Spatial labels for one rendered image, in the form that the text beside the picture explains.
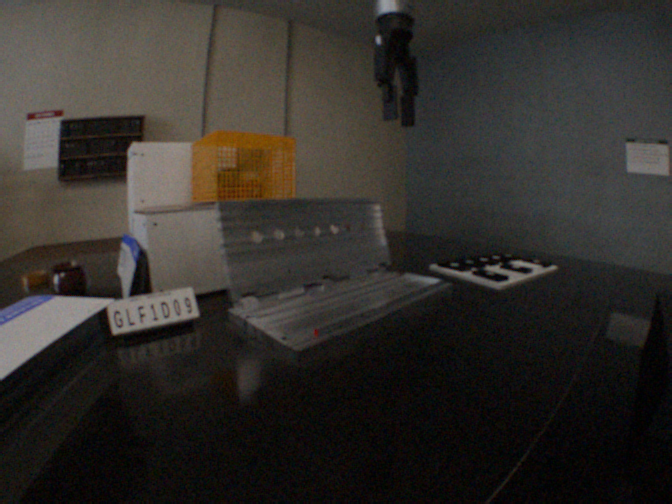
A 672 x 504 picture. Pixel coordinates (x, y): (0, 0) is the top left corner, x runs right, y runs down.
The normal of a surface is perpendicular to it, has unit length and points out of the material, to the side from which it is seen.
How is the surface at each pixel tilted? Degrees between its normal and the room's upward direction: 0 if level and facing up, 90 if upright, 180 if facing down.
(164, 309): 65
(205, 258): 90
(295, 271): 77
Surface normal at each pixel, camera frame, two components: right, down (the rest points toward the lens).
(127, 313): 0.63, -0.30
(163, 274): 0.69, 0.13
